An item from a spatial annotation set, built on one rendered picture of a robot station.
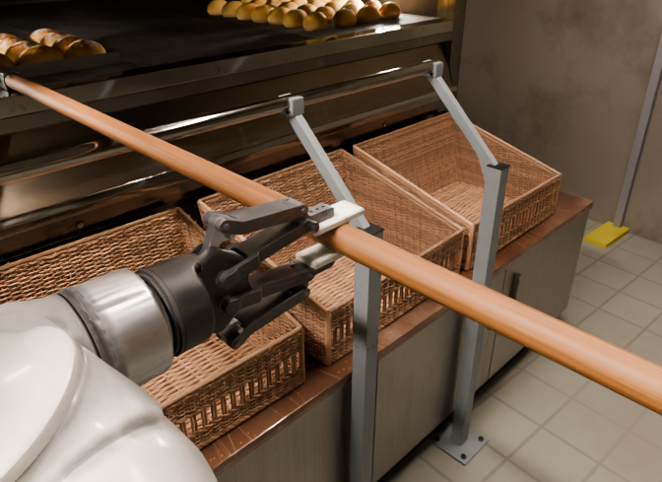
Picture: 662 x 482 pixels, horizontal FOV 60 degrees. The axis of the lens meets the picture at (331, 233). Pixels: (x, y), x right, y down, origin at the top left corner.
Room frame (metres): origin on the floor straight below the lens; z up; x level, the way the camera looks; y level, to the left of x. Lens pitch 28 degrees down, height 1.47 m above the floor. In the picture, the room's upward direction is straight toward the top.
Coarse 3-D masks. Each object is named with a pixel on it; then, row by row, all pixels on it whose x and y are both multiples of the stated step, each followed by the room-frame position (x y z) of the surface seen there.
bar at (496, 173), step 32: (416, 64) 1.44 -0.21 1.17; (288, 96) 1.14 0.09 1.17; (320, 96) 1.19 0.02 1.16; (448, 96) 1.44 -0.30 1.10; (160, 128) 0.94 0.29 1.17; (192, 128) 0.97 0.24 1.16; (32, 160) 0.79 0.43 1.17; (64, 160) 0.81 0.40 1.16; (96, 160) 0.85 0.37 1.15; (320, 160) 1.08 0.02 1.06; (480, 160) 1.37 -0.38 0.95; (352, 224) 1.02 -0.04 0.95; (480, 224) 1.34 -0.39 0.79; (480, 256) 1.33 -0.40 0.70; (480, 352) 1.34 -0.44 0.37; (352, 384) 1.00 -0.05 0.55; (352, 416) 1.00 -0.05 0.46; (352, 448) 0.99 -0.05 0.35; (448, 448) 1.30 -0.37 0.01; (480, 448) 1.30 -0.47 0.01; (352, 480) 0.99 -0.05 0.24
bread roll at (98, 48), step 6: (72, 42) 1.40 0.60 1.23; (78, 42) 1.40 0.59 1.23; (84, 42) 1.40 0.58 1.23; (90, 42) 1.41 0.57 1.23; (96, 42) 1.42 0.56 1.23; (66, 48) 1.39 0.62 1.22; (72, 48) 1.38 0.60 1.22; (78, 48) 1.38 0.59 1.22; (84, 48) 1.39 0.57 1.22; (90, 48) 1.40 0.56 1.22; (96, 48) 1.41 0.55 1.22; (102, 48) 1.43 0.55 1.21; (66, 54) 1.38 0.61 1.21; (72, 54) 1.37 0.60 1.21; (78, 54) 1.38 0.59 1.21; (84, 54) 1.38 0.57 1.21; (90, 54) 1.39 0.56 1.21
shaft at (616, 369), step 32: (32, 96) 1.06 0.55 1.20; (64, 96) 1.00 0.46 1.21; (96, 128) 0.87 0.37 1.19; (128, 128) 0.82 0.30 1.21; (160, 160) 0.73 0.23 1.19; (192, 160) 0.69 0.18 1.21; (224, 192) 0.63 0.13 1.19; (256, 192) 0.59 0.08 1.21; (352, 256) 0.48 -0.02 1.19; (384, 256) 0.45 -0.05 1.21; (416, 256) 0.45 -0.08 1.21; (416, 288) 0.42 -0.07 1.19; (448, 288) 0.40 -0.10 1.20; (480, 288) 0.40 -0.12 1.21; (480, 320) 0.38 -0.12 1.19; (512, 320) 0.36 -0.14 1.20; (544, 320) 0.35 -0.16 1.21; (544, 352) 0.34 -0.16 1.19; (576, 352) 0.32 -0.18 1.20; (608, 352) 0.32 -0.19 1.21; (608, 384) 0.30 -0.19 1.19; (640, 384) 0.29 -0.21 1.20
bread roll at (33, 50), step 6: (30, 48) 1.32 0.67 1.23; (36, 48) 1.32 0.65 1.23; (42, 48) 1.33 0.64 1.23; (48, 48) 1.34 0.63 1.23; (54, 48) 1.36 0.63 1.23; (24, 54) 1.31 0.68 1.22; (30, 54) 1.31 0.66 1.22; (36, 54) 1.31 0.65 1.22; (42, 54) 1.32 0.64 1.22; (48, 54) 1.33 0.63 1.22; (54, 54) 1.34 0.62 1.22; (60, 54) 1.36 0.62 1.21; (24, 60) 1.30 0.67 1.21; (30, 60) 1.30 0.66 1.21; (36, 60) 1.31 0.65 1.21; (42, 60) 1.31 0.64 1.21; (48, 60) 1.32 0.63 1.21
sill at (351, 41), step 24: (408, 24) 2.08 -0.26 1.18; (432, 24) 2.10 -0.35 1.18; (264, 48) 1.62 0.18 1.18; (288, 48) 1.63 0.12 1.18; (312, 48) 1.69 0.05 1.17; (336, 48) 1.76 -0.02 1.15; (360, 48) 1.84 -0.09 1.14; (120, 72) 1.33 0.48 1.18; (144, 72) 1.33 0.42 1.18; (168, 72) 1.37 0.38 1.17; (192, 72) 1.41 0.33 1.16; (216, 72) 1.46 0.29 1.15; (0, 96) 1.12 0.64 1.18; (24, 96) 1.14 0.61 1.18; (72, 96) 1.20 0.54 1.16; (96, 96) 1.24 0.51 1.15
